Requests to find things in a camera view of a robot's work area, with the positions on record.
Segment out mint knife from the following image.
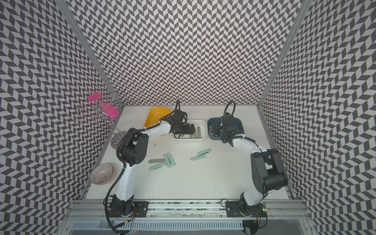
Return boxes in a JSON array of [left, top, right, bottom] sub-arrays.
[[197, 148, 212, 156], [163, 154, 171, 168], [190, 154, 206, 161], [149, 163, 165, 171], [167, 153, 176, 166]]

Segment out mint knife upper right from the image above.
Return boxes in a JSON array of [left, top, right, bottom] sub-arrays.
[[197, 148, 212, 156]]

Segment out white storage box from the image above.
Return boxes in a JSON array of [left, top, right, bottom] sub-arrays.
[[171, 119, 208, 143]]

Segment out mint knife centre right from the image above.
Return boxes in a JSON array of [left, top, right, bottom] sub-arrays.
[[167, 153, 176, 166]]

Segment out yellow storage box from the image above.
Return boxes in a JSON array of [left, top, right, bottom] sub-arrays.
[[144, 107, 171, 140]]

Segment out pink ribbed glass bowl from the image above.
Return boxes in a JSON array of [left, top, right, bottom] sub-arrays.
[[90, 164, 115, 185]]

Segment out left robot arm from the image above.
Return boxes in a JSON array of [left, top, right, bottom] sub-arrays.
[[103, 107, 195, 217]]

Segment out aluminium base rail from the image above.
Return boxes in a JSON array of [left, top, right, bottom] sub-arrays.
[[68, 199, 311, 220]]

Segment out mint knife centre left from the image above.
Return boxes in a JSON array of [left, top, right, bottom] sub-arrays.
[[163, 154, 171, 168]]

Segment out wire rack with pink discs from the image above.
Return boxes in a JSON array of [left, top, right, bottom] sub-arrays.
[[73, 92, 127, 149]]

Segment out mint knife middle right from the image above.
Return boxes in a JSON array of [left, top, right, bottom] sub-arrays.
[[190, 154, 206, 161]]

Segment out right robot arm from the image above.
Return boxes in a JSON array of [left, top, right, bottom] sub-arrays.
[[212, 112, 288, 216]]

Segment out dark teal storage box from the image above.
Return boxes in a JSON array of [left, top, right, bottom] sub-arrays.
[[207, 117, 244, 141]]

